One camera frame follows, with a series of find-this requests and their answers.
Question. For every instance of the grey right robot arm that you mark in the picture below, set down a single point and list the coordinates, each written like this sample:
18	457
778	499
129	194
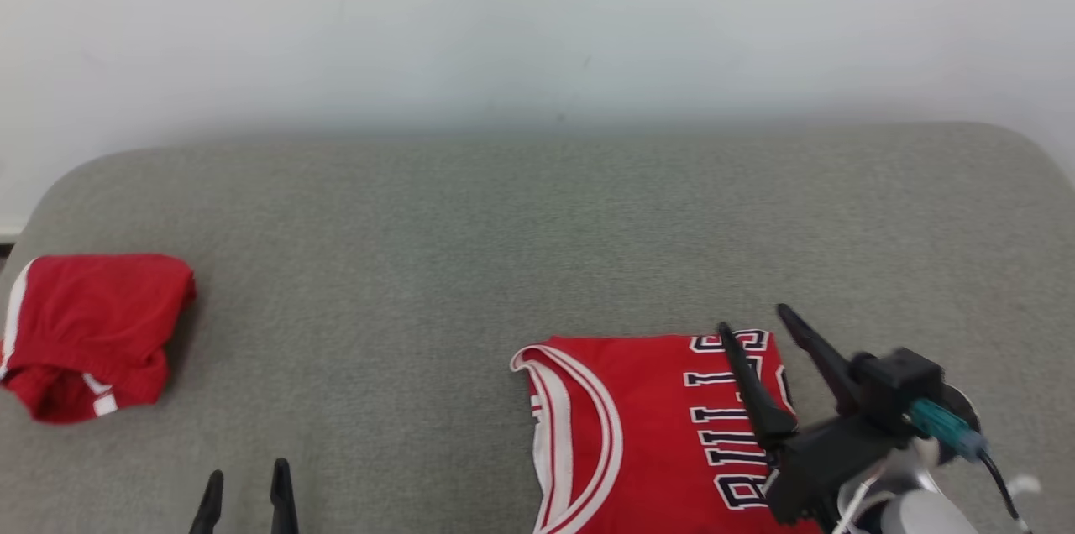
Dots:
924	513

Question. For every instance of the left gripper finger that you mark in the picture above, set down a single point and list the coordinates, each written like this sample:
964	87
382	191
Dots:
283	509
208	513

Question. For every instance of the red Bulls jersey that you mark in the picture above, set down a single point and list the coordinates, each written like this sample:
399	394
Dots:
655	433

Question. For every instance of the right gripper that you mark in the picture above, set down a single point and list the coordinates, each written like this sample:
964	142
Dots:
823	458

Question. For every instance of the teal right camera connector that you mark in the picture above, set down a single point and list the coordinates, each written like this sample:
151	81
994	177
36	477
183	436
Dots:
945	429

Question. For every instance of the red shorts with white stripe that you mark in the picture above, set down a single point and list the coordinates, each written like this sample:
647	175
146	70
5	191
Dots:
92	324

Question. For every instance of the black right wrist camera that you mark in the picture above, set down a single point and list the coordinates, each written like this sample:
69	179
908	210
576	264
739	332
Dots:
899	387

